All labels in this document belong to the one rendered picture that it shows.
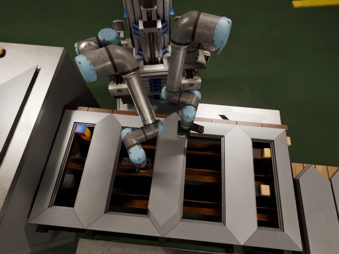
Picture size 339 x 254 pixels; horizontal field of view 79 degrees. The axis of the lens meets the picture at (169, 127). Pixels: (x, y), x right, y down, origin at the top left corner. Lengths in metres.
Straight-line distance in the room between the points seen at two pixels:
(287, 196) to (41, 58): 1.83
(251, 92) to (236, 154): 1.46
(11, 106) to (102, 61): 0.77
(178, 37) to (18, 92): 1.05
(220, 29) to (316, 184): 1.13
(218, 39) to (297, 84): 2.28
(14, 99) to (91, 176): 0.65
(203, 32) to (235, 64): 2.07
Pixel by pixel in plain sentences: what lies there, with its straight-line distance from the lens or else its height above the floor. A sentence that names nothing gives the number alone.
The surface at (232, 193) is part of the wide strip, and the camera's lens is 1.37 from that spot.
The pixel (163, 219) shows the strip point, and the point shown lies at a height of 0.85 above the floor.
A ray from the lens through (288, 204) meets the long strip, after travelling 1.50.
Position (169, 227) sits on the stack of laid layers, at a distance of 1.31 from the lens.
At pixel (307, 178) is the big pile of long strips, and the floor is 0.85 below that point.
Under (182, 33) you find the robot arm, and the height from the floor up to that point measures 1.52.
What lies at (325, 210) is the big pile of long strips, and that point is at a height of 0.85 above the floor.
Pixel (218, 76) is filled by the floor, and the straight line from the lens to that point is 2.78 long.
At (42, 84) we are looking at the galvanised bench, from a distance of 1.56.
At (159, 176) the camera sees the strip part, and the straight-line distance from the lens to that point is 1.33.
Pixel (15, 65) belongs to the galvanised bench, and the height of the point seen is 1.05.
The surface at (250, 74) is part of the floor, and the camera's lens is 2.94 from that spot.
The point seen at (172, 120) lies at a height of 0.85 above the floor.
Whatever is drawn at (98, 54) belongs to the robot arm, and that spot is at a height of 1.50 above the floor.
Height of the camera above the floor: 2.16
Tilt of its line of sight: 67 degrees down
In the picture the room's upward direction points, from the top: 2 degrees clockwise
